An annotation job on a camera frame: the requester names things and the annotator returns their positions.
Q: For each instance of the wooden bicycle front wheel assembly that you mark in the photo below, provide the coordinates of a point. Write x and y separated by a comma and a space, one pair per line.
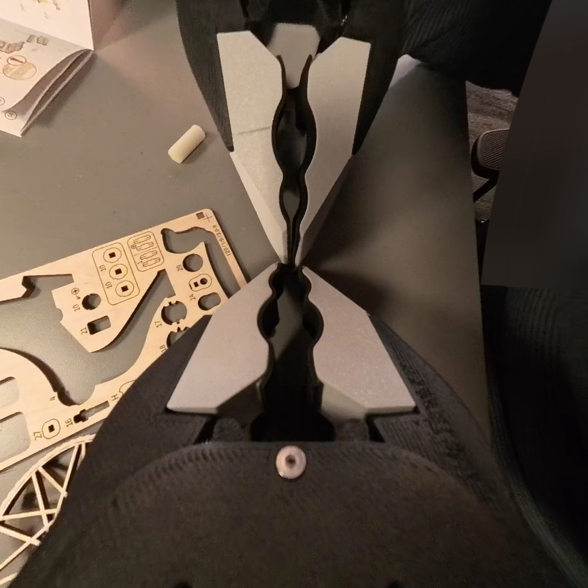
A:
23, 515

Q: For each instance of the paper instruction booklet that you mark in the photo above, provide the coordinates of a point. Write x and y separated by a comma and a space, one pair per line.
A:
41, 69

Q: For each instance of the laser-cut wooden part sheet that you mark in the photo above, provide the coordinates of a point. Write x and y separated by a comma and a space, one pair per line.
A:
138, 312

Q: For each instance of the pale wax stick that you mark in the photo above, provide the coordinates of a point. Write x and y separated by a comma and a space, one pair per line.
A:
186, 143

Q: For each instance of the person's striped grey sweater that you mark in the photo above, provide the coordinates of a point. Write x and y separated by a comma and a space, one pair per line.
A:
542, 390

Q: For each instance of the black office chair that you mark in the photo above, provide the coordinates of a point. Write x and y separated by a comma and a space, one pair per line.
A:
491, 151

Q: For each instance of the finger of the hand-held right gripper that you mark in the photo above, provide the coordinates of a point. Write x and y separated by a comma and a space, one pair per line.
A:
340, 101
248, 92

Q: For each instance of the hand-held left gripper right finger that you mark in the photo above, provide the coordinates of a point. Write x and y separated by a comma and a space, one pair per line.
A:
353, 363

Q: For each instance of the person's right forearm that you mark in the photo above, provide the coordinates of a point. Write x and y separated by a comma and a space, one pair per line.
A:
459, 27

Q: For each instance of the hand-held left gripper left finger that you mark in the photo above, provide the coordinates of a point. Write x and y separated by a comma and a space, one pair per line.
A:
220, 367

